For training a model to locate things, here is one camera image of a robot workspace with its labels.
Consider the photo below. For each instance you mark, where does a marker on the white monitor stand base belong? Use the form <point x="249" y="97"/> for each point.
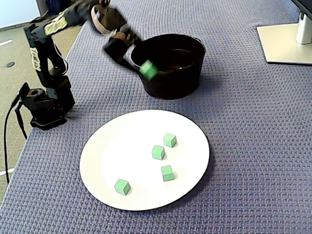
<point x="280" y="44"/>

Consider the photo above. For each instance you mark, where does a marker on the dark monitor screen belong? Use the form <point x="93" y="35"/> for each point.
<point x="306" y="5"/>

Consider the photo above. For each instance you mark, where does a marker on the round black floor cover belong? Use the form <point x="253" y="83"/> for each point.
<point x="9" y="64"/>

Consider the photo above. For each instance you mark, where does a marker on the white round plate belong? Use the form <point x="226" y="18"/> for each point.
<point x="122" y="146"/>

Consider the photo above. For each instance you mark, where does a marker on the dark blue bin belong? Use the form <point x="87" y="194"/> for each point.
<point x="54" y="6"/>

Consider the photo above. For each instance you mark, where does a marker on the white monitor stand column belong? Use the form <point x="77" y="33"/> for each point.
<point x="304" y="31"/>

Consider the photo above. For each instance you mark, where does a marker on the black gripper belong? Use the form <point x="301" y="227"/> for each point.
<point x="116" y="49"/>

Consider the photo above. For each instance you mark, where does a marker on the blue woven table mat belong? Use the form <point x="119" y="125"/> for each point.
<point x="243" y="146"/>

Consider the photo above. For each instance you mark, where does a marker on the small green cube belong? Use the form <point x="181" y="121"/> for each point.
<point x="169" y="139"/>
<point x="148" y="70"/>
<point x="167" y="173"/>
<point x="158" y="152"/>
<point x="122" y="186"/>

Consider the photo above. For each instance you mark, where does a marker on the black metal bucket container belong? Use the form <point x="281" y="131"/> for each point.
<point x="175" y="85"/>

